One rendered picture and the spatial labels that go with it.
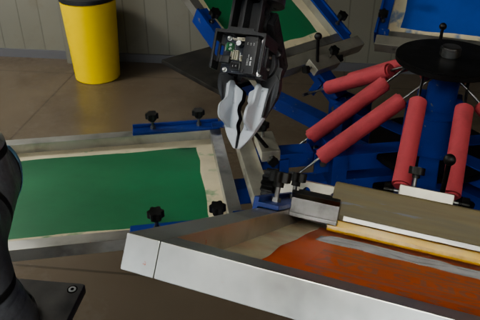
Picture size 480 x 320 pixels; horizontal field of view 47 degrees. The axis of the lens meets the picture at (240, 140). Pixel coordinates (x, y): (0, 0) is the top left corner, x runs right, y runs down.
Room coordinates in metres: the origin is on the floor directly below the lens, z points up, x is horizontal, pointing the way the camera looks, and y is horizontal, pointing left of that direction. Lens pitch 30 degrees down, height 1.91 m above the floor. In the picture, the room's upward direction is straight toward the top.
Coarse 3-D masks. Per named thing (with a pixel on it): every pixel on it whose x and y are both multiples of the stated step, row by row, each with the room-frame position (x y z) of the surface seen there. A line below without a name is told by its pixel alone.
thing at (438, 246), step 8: (328, 224) 0.86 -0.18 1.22; (344, 224) 0.85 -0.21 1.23; (352, 224) 0.85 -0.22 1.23; (368, 232) 0.83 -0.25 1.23; (376, 232) 0.83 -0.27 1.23; (384, 232) 0.83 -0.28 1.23; (392, 232) 0.82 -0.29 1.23; (400, 240) 0.81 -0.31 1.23; (408, 240) 0.81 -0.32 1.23; (416, 240) 0.80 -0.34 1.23; (424, 240) 0.80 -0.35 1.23; (432, 248) 0.79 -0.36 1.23; (440, 248) 0.79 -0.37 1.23; (448, 248) 0.78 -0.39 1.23; (456, 248) 0.78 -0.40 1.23; (472, 256) 0.76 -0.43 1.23
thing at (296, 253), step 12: (324, 228) 0.93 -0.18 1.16; (300, 240) 0.73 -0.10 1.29; (312, 240) 0.75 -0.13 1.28; (360, 240) 0.85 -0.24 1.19; (276, 252) 0.60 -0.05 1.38; (288, 252) 0.61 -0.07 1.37; (300, 252) 0.63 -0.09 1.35; (312, 252) 0.65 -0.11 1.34; (360, 252) 0.72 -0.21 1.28; (408, 252) 0.80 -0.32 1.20; (288, 264) 0.54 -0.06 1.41; (300, 264) 0.55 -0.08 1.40; (408, 264) 0.68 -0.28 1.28; (372, 288) 0.49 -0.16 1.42
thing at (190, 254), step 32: (192, 224) 0.53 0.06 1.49; (224, 224) 0.57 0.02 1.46; (256, 224) 0.69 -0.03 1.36; (288, 224) 0.87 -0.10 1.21; (128, 256) 0.42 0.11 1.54; (160, 256) 0.41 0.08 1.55; (192, 256) 0.40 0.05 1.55; (224, 256) 0.40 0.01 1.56; (192, 288) 0.38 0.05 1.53; (224, 288) 0.38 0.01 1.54; (256, 288) 0.37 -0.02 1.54; (288, 288) 0.36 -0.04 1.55; (320, 288) 0.36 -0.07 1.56; (352, 288) 0.36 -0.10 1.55
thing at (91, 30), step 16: (64, 0) 4.30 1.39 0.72; (80, 0) 4.30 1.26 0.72; (96, 0) 4.30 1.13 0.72; (112, 0) 4.41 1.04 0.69; (64, 16) 4.33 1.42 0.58; (80, 16) 4.26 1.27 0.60; (96, 16) 4.28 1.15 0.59; (112, 16) 4.40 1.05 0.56; (80, 32) 4.27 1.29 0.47; (96, 32) 4.28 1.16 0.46; (112, 32) 4.38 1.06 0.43; (80, 48) 4.28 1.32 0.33; (96, 48) 4.28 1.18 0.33; (112, 48) 4.37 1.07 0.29; (80, 64) 4.30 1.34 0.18; (96, 64) 4.28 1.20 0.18; (112, 64) 4.36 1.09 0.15; (80, 80) 4.32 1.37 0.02; (96, 80) 4.29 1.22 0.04; (112, 80) 4.36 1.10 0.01
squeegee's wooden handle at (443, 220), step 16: (336, 192) 0.89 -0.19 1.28; (352, 192) 0.88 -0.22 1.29; (368, 192) 0.87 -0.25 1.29; (384, 192) 0.87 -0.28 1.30; (352, 208) 0.86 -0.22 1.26; (368, 208) 0.85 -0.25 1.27; (384, 208) 0.85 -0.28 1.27; (400, 208) 0.84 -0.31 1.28; (416, 208) 0.83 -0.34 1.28; (432, 208) 0.83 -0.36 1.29; (448, 208) 0.82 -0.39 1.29; (464, 208) 0.82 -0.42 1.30; (384, 224) 0.83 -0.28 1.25; (400, 224) 0.82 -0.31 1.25; (416, 224) 0.81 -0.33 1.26; (432, 224) 0.81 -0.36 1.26; (448, 224) 0.80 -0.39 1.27; (464, 224) 0.80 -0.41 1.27; (464, 240) 0.78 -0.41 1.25
